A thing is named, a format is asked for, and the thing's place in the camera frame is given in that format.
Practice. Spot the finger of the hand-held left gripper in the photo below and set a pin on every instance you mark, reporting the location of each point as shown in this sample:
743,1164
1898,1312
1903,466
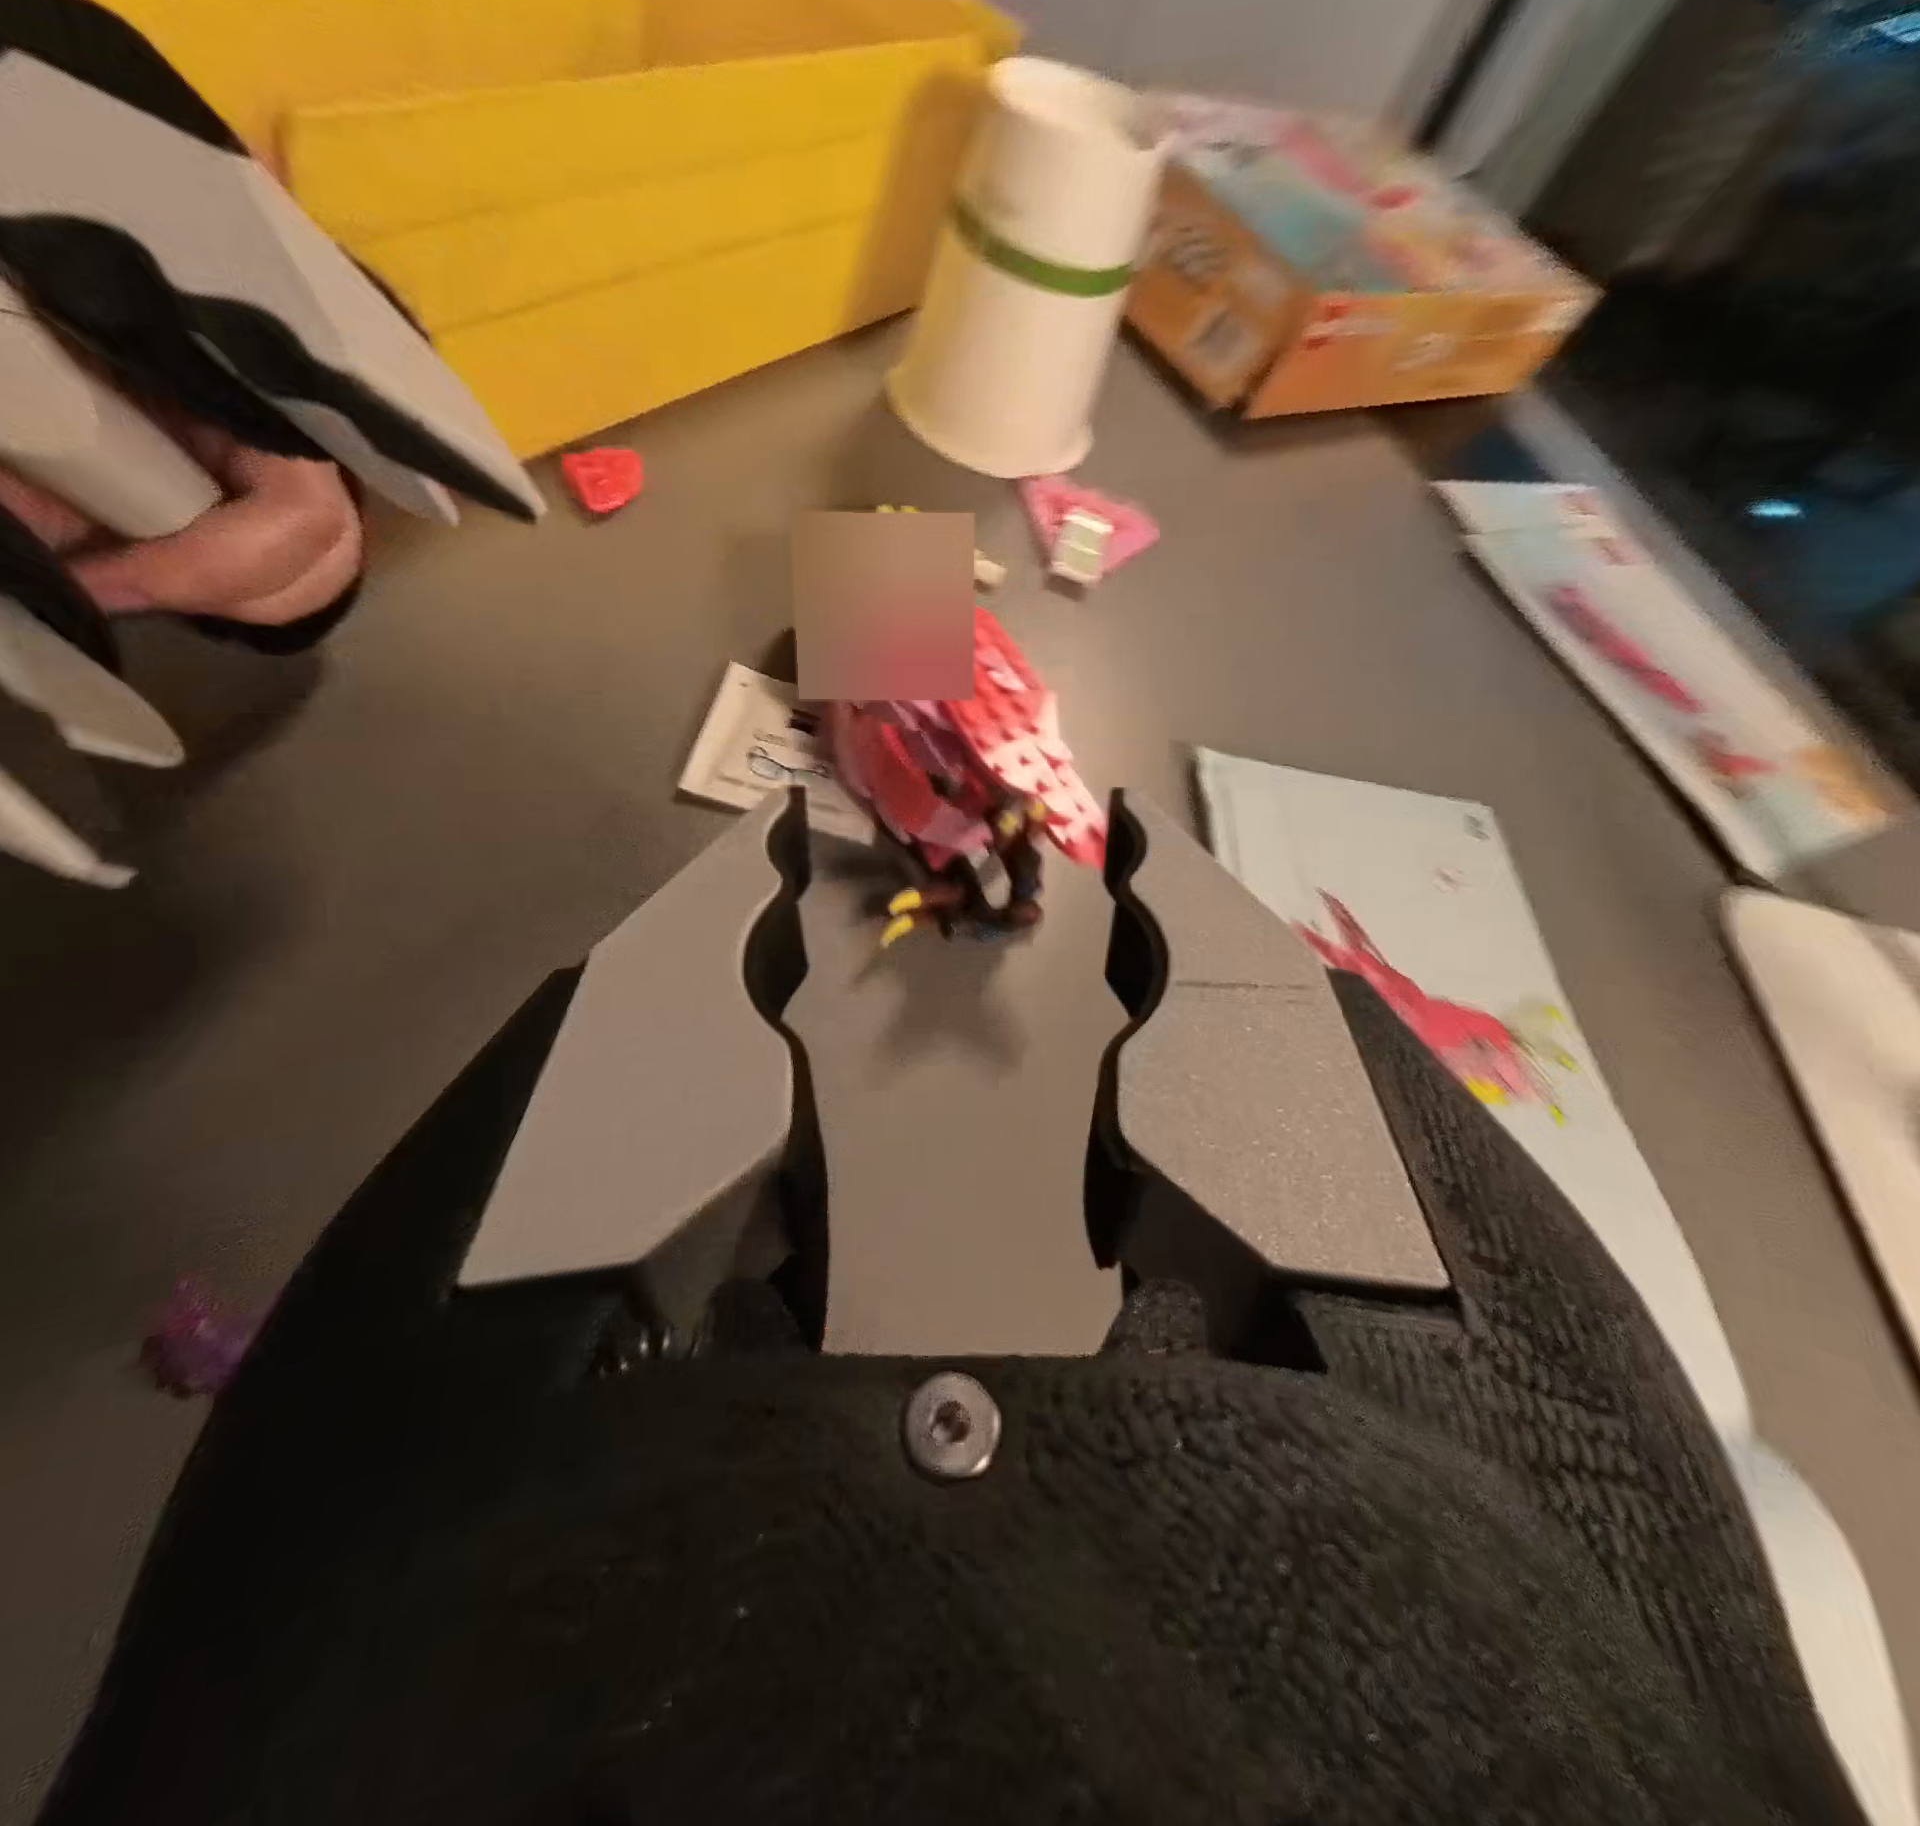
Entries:
69,695
224,229

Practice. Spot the instruction booklet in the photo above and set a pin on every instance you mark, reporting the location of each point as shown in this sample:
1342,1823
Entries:
1634,657

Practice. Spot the white green-striped paper cup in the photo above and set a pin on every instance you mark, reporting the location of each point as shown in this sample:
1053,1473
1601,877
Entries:
1021,297

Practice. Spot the small white paper slip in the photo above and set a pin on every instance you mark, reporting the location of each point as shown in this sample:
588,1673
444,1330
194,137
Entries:
743,747

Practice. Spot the pink toy brick piece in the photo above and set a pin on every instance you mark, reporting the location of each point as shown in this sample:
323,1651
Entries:
1103,521

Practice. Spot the colourful toy set box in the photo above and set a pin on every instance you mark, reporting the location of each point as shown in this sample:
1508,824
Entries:
1350,267

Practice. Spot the small red toy brick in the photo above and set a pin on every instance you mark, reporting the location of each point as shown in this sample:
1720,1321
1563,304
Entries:
602,478

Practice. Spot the red toy brick model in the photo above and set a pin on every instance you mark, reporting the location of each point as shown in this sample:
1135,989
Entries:
960,776

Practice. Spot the person's left hand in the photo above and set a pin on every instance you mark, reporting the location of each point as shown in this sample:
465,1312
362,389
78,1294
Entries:
263,550

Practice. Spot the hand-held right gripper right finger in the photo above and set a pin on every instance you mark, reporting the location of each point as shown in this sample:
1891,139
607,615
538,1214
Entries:
1275,1120

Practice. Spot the yellow plastic bin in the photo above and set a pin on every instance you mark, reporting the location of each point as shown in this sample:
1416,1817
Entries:
601,207

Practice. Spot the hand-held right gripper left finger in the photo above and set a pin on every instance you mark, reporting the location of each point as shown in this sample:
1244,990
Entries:
645,1091

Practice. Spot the instruction sheet with red figure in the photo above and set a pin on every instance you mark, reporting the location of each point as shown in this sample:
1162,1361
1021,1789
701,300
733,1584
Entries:
1395,867

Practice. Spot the purple toy brick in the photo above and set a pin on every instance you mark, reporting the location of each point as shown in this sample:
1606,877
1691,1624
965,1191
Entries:
199,1339

